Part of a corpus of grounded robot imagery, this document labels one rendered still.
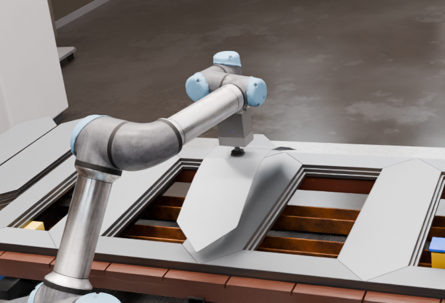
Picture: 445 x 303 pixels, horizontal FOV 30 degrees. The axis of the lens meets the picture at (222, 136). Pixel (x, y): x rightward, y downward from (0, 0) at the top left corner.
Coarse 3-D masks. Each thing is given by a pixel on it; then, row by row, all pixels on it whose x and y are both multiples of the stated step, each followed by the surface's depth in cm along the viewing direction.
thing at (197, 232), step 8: (184, 224) 227; (192, 224) 226; (200, 224) 225; (208, 224) 225; (184, 232) 225; (192, 232) 224; (200, 232) 224; (208, 232) 223; (216, 232) 222; (224, 232) 221; (192, 240) 223; (200, 240) 222; (208, 240) 221
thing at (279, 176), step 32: (192, 160) 288; (288, 160) 276; (64, 192) 281; (160, 192) 274; (256, 192) 257; (288, 192) 257; (256, 224) 237; (96, 256) 233; (192, 256) 225; (416, 256) 214; (352, 288) 205; (384, 288) 202; (416, 288) 199
